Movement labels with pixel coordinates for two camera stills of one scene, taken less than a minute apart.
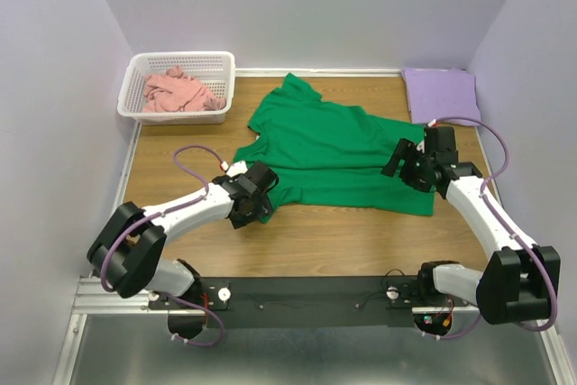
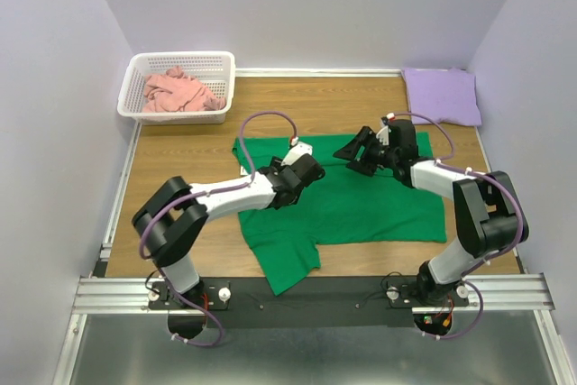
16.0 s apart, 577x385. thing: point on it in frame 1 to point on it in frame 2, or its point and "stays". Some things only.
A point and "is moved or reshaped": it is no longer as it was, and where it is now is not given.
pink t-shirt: (175, 91) stays
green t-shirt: (326, 156) is moved or reshaped
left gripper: (263, 196) to (311, 169)
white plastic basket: (178, 87) stays
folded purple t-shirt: (435, 95) stays
